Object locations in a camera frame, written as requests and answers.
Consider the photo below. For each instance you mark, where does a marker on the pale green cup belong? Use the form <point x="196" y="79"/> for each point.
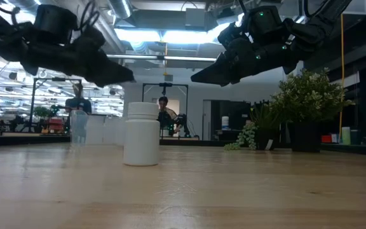
<point x="346" y="135"/>

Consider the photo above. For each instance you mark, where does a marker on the dark computer monitor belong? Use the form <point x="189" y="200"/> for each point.
<point x="237" y="114"/>

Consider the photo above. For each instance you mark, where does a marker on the red storage crate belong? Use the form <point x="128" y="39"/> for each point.
<point x="55" y="124"/>

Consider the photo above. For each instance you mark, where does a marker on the black camera rig frame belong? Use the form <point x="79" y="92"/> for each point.
<point x="33" y="105"/>
<point x="165" y="85"/>

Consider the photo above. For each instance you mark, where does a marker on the white plastic pill bottle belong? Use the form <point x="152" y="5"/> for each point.
<point x="141" y="136"/>

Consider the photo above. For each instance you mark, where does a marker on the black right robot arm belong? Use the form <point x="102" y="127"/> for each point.
<point x="316" y="28"/>

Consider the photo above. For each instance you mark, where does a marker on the distant green office plant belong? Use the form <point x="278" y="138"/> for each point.
<point x="41" y="112"/>

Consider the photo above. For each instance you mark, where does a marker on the person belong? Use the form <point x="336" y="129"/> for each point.
<point x="78" y="105"/>
<point x="167" y="113"/>

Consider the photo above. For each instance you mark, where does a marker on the small red box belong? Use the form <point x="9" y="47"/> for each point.
<point x="326" y="139"/>

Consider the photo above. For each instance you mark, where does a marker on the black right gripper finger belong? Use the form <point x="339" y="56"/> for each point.
<point x="218" y="66"/>
<point x="221" y="79"/>

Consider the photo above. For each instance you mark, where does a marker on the clear plastic basket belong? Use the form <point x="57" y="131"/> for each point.
<point x="78" y="127"/>

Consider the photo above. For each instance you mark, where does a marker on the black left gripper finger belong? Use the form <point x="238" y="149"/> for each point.
<point x="103" y="68"/>
<point x="103" y="82"/>

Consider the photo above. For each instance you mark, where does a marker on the white plastic tub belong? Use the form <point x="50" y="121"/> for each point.
<point x="225" y="122"/>

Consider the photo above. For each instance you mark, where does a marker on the small trailing succulent pot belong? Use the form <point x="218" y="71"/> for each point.
<point x="246" y="136"/>

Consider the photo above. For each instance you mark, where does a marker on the bushy flowering potted plant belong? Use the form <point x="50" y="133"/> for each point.
<point x="310" y="95"/>

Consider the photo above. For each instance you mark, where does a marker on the long ceiling light bar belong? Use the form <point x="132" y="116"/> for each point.
<point x="170" y="58"/>

